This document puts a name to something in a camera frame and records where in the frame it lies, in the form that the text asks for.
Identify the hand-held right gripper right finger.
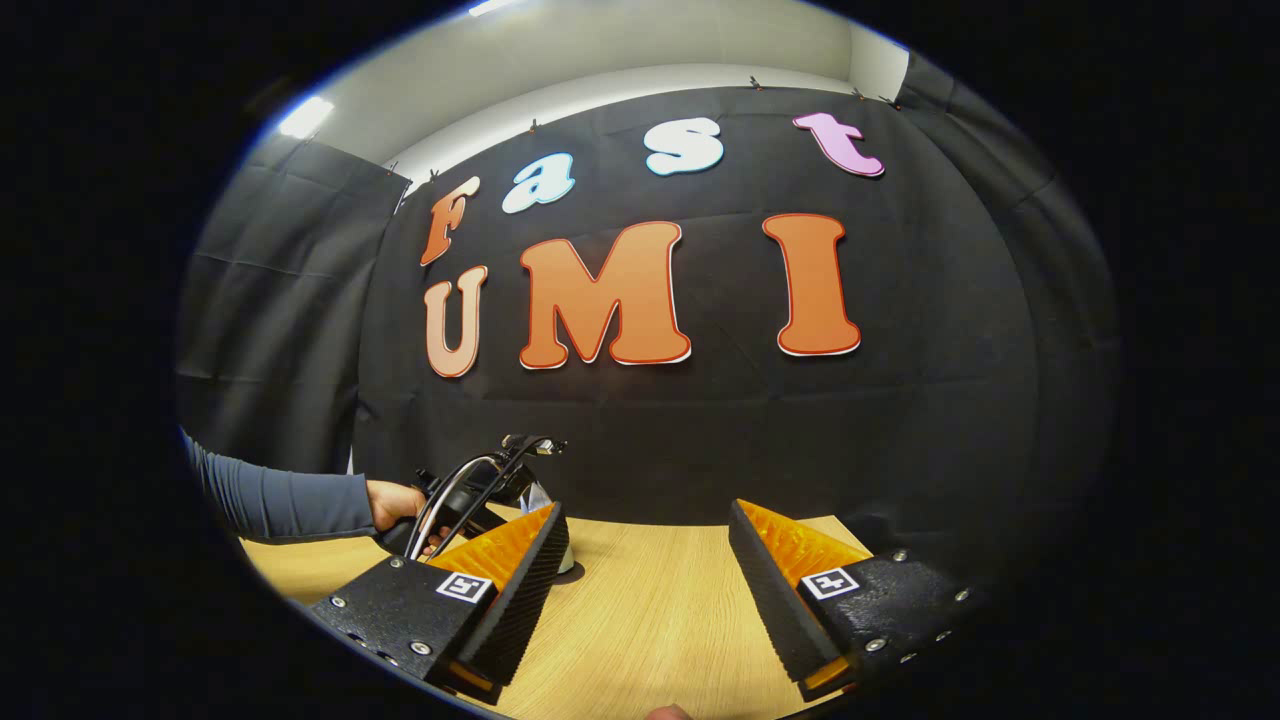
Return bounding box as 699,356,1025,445
728,499,991,701

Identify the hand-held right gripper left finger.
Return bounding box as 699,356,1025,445
308,501,571,703

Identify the wooden desktop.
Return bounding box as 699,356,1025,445
240,505,881,720

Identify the black backdrop cloth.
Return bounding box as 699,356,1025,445
175,50,1121,581

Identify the left hand-held gripper cable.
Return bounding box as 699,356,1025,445
405,435,566,561

